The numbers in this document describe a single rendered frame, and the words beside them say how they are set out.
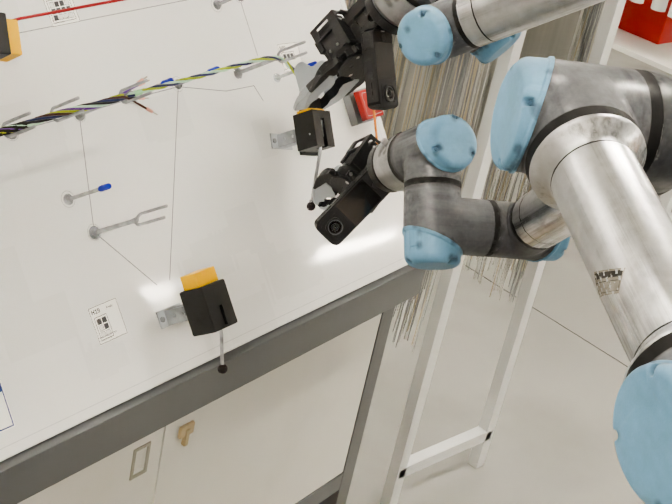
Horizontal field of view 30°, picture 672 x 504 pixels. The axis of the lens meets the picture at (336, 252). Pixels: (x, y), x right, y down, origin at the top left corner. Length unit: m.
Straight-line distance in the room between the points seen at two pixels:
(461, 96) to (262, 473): 0.88
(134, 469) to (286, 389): 0.34
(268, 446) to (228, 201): 0.46
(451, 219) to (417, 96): 1.05
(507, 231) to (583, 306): 2.55
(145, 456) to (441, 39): 0.72
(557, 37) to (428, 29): 1.26
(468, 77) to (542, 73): 1.31
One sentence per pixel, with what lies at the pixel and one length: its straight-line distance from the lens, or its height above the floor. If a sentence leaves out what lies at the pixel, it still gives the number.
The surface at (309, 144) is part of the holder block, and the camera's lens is 1.89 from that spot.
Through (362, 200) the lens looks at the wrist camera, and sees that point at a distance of 1.75.
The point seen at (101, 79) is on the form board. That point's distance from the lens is 1.74.
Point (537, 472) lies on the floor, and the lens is 3.29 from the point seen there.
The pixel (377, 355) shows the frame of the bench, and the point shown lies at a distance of 2.28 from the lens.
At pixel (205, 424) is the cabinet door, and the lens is 1.91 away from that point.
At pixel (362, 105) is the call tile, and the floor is 1.12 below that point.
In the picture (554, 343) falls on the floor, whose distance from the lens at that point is 3.89.
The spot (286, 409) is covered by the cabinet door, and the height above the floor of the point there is 0.65.
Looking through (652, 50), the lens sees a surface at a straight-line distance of 4.74.
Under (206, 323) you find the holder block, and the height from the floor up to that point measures 0.97.
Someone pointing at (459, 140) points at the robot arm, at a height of 1.26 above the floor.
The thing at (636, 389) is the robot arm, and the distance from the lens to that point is 0.98.
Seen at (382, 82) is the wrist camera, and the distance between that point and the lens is 1.81.
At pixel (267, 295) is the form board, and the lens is 1.87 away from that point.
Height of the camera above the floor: 1.82
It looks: 26 degrees down
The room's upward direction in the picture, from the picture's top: 12 degrees clockwise
